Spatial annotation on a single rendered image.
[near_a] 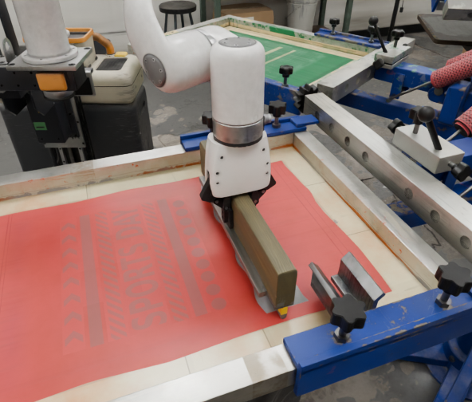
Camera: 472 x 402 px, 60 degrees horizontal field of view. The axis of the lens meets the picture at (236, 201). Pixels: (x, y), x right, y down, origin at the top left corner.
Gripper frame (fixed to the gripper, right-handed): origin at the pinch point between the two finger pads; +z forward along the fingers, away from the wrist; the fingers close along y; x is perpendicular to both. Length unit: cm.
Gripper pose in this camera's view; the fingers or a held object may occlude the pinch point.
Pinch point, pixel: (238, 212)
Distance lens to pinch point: 70.8
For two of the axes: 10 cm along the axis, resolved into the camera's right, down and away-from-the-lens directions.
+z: 0.1, 8.0, 6.0
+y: -9.4, 2.1, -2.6
